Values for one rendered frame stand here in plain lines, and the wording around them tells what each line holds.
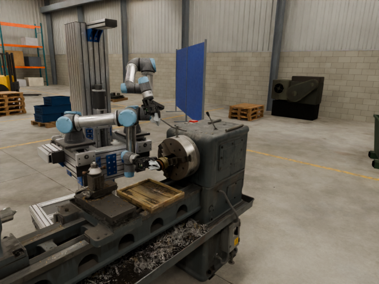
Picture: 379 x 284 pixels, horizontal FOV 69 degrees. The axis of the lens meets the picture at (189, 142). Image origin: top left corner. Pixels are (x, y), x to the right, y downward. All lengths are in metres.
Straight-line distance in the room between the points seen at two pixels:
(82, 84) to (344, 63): 10.15
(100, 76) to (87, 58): 0.18
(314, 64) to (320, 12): 1.82
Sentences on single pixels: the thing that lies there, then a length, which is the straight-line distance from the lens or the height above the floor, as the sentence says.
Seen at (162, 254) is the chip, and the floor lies 0.58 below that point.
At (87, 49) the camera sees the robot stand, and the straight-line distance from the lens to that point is 2.37.
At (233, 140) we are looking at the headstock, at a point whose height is 1.17.
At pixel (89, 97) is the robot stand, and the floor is 1.47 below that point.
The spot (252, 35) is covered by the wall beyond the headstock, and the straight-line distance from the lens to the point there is 12.83.
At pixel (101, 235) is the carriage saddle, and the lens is 1.51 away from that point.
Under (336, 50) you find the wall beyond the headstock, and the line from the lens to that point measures 11.57.
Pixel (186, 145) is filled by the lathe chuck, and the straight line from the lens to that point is 1.90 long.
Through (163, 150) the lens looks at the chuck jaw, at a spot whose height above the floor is 1.15.
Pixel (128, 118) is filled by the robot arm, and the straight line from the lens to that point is 1.91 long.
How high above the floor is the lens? 1.73
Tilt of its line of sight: 15 degrees down
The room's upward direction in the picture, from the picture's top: 1 degrees clockwise
